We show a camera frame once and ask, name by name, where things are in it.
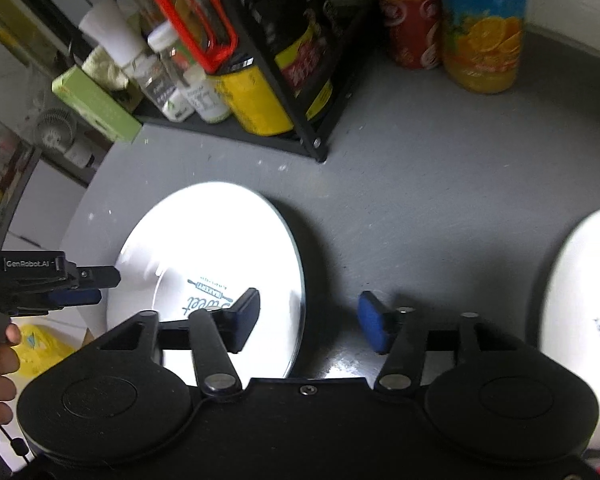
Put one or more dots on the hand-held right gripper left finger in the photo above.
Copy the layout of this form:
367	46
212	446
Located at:
245	317

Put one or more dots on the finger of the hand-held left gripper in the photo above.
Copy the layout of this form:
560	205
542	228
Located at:
75	297
97	276

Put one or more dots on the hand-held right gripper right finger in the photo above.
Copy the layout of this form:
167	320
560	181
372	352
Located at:
372	320

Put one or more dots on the large white deep plate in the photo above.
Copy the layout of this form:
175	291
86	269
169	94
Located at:
205	240

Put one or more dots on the yellow plastic bag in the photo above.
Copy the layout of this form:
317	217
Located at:
37	347

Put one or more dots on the small white fan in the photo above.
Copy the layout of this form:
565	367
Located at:
55	127

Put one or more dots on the green carton box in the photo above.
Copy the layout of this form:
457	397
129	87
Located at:
95	102

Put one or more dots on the black metal rack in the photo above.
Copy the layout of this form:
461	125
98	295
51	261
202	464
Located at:
305	135

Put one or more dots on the small clear spice jar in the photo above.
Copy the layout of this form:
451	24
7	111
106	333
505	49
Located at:
157	87

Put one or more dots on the small white jar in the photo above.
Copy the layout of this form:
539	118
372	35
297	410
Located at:
207	100

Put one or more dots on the crumpled tissue paper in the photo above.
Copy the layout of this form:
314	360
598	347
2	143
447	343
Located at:
102	67

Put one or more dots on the small white deep plate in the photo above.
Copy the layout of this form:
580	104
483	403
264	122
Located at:
580	285

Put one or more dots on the red drink can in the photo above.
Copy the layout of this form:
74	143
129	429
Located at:
415	25

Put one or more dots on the orange juice bottle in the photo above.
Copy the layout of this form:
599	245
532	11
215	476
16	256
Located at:
485	35

